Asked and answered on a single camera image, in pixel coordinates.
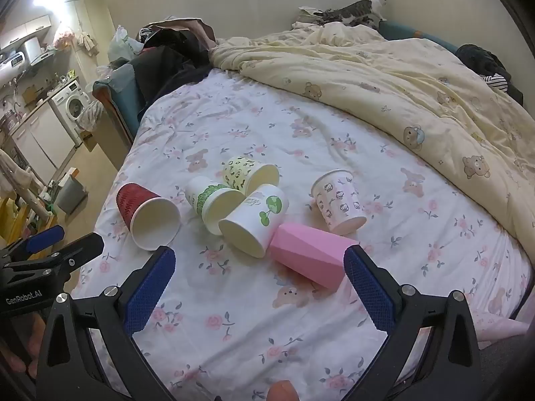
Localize white cup green leaf band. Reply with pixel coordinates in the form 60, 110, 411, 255
185, 176, 247, 236

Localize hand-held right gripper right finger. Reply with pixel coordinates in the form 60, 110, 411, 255
343, 245, 482, 401

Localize white plastic bag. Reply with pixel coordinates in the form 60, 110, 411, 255
107, 24, 143, 62

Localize white washing machine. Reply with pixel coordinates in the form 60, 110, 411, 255
49, 79, 91, 148

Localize tabby and white cat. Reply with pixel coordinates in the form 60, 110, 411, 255
313, 0, 388, 26

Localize striped cloth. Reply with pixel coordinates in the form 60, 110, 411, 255
480, 74, 509, 93

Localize pink hanging bag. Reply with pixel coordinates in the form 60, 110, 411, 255
52, 22, 77, 49

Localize cream bear print quilt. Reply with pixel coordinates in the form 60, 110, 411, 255
208, 21, 535, 301

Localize white floor cabinet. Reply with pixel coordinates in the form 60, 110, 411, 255
10, 99, 77, 173

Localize dark clothing pile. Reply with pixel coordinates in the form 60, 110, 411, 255
129, 17, 219, 110

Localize red paper cup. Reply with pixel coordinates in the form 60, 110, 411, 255
116, 182, 182, 252

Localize grey trash bin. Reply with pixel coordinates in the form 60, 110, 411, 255
56, 173, 89, 215

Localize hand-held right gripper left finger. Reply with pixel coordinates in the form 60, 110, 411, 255
35, 246, 177, 401

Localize floral white bedsheet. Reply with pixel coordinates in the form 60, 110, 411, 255
70, 69, 532, 401

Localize range hood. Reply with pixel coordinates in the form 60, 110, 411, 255
20, 37, 58, 68

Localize hanging beige cloth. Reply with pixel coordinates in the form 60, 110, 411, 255
77, 32, 100, 57

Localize white cup pink cat print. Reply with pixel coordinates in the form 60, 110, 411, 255
311, 169, 368, 236

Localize person's left hand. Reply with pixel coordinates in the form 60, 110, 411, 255
0, 313, 47, 375

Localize yellow stool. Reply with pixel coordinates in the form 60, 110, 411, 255
0, 195, 56, 256

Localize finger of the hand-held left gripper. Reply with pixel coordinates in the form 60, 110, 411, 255
0, 225, 66, 260
8, 233, 105, 277

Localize pale yellow patterned cup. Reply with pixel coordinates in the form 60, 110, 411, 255
222, 156, 280, 198

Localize white wall cabinets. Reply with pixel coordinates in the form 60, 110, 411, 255
0, 14, 53, 49

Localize floral hanging cloth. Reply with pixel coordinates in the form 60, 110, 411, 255
77, 101, 105, 133

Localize white cup green tree print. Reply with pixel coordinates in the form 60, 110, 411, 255
218, 184, 290, 259

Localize black cloth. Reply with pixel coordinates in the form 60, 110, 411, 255
454, 43, 524, 106

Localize pink faceted cup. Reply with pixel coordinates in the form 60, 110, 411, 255
267, 223, 359, 291

